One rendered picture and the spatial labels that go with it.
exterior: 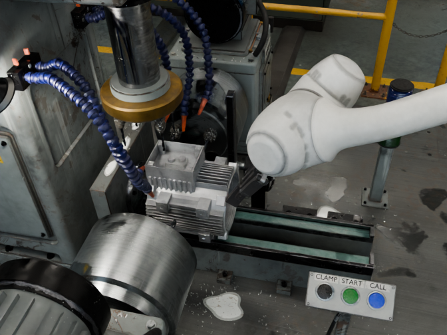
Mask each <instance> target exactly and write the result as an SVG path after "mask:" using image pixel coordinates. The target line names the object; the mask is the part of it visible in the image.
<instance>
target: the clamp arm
mask: <svg viewBox="0 0 447 335"><path fill-rule="evenodd" d="M223 104H226V120H227V147H226V149H225V152H227V154H228V163H229V162H233V163H237V162H238V161H237V126H236V96H235V90H228V91H227V94H226V96H225V98H224V100H223ZM239 163H240V162H238V163H237V164H238V165H239Z"/></svg>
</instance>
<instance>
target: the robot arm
mask: <svg viewBox="0 0 447 335"><path fill-rule="evenodd" d="M364 85H365V76H364V74H363V72H362V70H361V69H360V68H359V66H358V65H357V64H356V63H355V62H354V61H353V60H351V59H349V58H347V57H345V56H343V55H338V54H332V55H330V56H328V57H327V58H324V59H323V60H322V61H320V62H318V63H317V64H316V65H315V66H314V67H313V68H312V69H311V70H310V71H309V72H308V73H307V74H305V75H303V76H302V77H301V78H300V79H299V81H298V82H297V83H296V85H295V86H294V87H293V88H292V89H291V90H290V91H289V92H288V93H287V94H286V95H284V96H282V97H280V98H278V99H277V100H276V101H274V102H272V103H271V104H270V105H269V106H268V107H267V108H266V109H265V110H264V111H263V112H262V113H261V114H260V115H259V116H258V117H257V118H256V119H255V121H254V122H253V124H252V125H251V128H250V129H249V132H248V135H247V140H246V144H247V152H248V155H249V158H250V160H251V162H252V163H251V165H250V166H249V167H248V169H247V170H246V171H245V176H244V177H243V178H242V181H241V182H239V183H238V184H237V186H236V187H235V188H234V189H233V191H232V192H231V193H230V194H229V195H228V196H227V198H226V201H225V202H226V203H228V204H230V205H232V206H234V207H237V206H238V205H239V204H240V203H241V202H242V201H243V200H244V198H245V197H248V198H250V197H251V196H252V195H253V194H254V193H255V192H256V191H258V190H259V189H260V188H262V187H263V186H264V185H267V184H268V183H269V180H268V179H267V176H271V177H283V176H286V175H291V174H293V173H295V172H297V171H299V170H304V169H307V168H309V167H311V166H315V165H318V164H321V163H325V162H331V161H332V160H334V159H335V157H336V155H337V154H338V153H339V152H340V151H341V150H343V149H346V148H351V147H355V146H361V145H365V144H371V143H375V142H381V141H385V140H389V139H393V138H397V137H400V136H404V135H407V134H411V133H414V132H418V131H421V130H425V129H428V128H432V127H435V126H439V125H442V124H446V123H447V83H446V84H443V85H440V86H437V87H434V88H431V89H428V90H425V91H422V92H419V93H416V94H412V95H410V96H406V97H404V98H400V99H398V100H394V101H391V102H387V103H384V104H379V105H376V106H369V107H364V108H352V107H353V106H354V104H355V103H356V101H357V100H358V98H359V96H360V94H361V92H362V90H363V87H364Z"/></svg>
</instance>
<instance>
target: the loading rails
mask: <svg viewBox="0 0 447 335"><path fill-rule="evenodd" d="M179 234H181V236H183V238H185V240H187V242H188V243H189V244H190V245H191V246H192V248H193V250H194V252H195V254H196V258H197V268H196V269H200V270H204V271H211V272H215V273H218V275H217V278H216V281H217V283H222V284H228V285H231V282H232V278H233V275H234V276H239V277H246V278H251V279H257V280H265V281H269V282H276V283H277V286H276V290H275V292H276V293H278V294H285V295H289V296H290V295H291V289H292V286H300V287H303V288H307V281H308V276H309V271H315V272H320V273H327V274H332V275H339V276H344V277H351V278H356V279H363V280H371V277H372V275H373V271H374V255H372V254H370V251H371V247H372V244H373V240H374V225H371V224H367V223H358V222H353V221H344V220H339V219H330V218H325V217H316V216H311V215H303V214H298V213H289V212H284V211H275V210H270V209H261V208H256V207H247V206H242V205H238V206H237V207H236V212H235V217H234V220H233V224H232V226H231V231H230V233H229V235H228V238H227V239H226V240H223V239H218V236H216V239H215V240H213V239H212V240H211V243H205V242H201V241H199V237H198V235H193V234H189V233H182V232H179ZM369 255H370V256H369Z"/></svg>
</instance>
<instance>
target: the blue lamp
mask: <svg viewBox="0 0 447 335"><path fill-rule="evenodd" d="M413 90H414V89H413ZM413 90H412V91H410V92H397V91H395V90H393V89H392V88H391V87H390V86H389V89H388V95H387V98H386V101H387V102H391V101H394V100H398V99H400V98H404V97H406V96H410V95H412V93H413Z"/></svg>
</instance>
